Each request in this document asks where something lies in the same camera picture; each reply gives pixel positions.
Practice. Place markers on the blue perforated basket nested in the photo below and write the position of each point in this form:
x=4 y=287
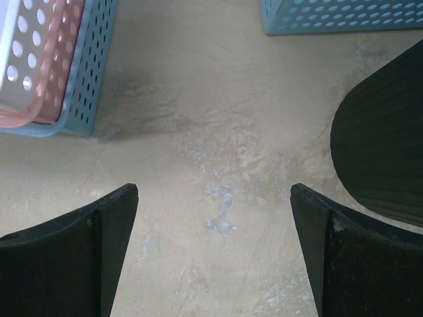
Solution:
x=85 y=77

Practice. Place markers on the pink perforated plastic basket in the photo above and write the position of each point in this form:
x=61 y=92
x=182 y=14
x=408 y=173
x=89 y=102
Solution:
x=47 y=105

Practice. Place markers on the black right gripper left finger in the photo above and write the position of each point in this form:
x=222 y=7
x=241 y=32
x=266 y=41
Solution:
x=69 y=265

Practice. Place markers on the blue perforated basket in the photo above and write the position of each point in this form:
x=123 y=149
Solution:
x=288 y=17

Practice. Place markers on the black ribbed round bin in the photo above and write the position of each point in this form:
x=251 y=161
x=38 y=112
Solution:
x=376 y=139

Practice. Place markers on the white perforated plastic basket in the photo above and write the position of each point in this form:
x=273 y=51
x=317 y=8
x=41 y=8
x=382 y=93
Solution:
x=26 y=28

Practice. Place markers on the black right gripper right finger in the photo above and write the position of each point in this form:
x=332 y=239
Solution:
x=356 y=265

